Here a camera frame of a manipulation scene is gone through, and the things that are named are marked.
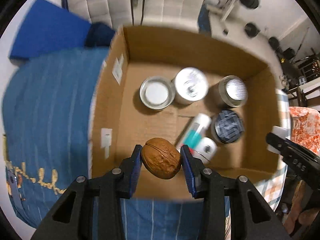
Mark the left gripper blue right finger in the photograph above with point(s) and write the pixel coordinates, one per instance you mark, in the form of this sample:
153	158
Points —
192	168

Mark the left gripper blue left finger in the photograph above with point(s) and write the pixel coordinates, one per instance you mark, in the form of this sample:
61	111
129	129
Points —
130	168

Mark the brown walnut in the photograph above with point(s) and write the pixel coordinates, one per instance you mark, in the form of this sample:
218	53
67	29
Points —
161	158

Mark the white teal spray bottle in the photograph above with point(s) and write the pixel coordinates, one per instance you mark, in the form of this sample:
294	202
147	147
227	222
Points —
195	131

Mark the black round ME compact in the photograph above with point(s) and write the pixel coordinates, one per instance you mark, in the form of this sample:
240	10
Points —
227	127

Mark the silver white jar lid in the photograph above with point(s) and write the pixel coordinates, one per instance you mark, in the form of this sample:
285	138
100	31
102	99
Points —
157	92

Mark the white round jar panda label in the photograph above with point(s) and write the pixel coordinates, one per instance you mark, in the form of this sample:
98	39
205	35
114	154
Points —
190	86

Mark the perforated steel strainer cup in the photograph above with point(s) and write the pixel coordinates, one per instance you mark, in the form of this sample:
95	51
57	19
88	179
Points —
229	92

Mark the plaid checked blanket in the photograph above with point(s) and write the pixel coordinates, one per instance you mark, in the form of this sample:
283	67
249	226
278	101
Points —
272	189

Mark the orange white floral towel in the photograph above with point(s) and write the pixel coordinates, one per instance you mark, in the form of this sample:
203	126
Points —
305	128

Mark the open cardboard box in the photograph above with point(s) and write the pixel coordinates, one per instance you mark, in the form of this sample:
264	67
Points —
139	52

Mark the brown wooden chair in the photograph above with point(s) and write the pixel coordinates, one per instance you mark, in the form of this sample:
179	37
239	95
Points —
306	93

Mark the blue striped bed sheet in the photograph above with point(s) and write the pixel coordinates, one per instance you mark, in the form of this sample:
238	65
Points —
46	110

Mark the black blue weight bench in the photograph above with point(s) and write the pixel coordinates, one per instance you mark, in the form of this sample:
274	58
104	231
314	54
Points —
204	21

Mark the floor barbell with plates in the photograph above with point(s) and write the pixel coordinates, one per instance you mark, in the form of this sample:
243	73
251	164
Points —
252	31

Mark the blue foam cushion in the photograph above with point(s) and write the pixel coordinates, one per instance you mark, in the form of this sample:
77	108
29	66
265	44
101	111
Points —
47	28

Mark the right white padded chair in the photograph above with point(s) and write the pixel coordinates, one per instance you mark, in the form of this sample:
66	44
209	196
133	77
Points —
179	14

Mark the white padded chair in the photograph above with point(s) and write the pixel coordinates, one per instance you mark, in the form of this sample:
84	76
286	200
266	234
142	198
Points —
179	14
113	13

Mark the left white padded chair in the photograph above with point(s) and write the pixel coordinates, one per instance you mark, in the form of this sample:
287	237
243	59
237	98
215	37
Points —
113	13

